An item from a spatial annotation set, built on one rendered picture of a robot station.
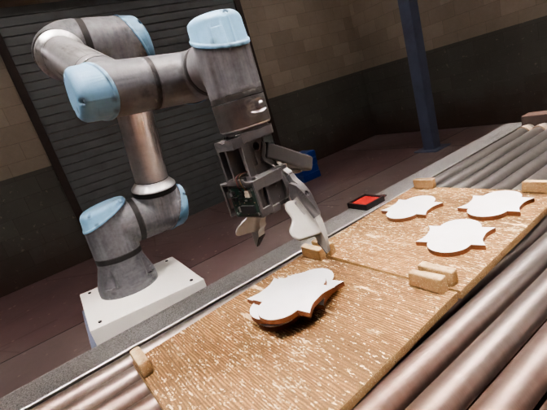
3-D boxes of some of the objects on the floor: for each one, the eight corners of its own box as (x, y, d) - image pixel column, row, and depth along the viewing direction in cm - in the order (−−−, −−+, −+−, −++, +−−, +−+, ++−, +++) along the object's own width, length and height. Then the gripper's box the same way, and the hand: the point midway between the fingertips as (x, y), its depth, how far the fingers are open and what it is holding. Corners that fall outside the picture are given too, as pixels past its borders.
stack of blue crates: (292, 182, 556) (285, 157, 545) (308, 175, 570) (302, 150, 559) (305, 183, 529) (298, 156, 518) (321, 175, 543) (315, 149, 532)
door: (89, 259, 478) (-48, -32, 384) (290, 172, 629) (226, -51, 536) (92, 264, 449) (-55, -47, 355) (301, 172, 600) (237, -64, 506)
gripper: (181, 148, 56) (222, 263, 62) (273, 128, 43) (317, 277, 48) (222, 133, 62) (257, 239, 67) (316, 111, 48) (350, 246, 54)
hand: (293, 247), depth 60 cm, fingers open, 14 cm apart
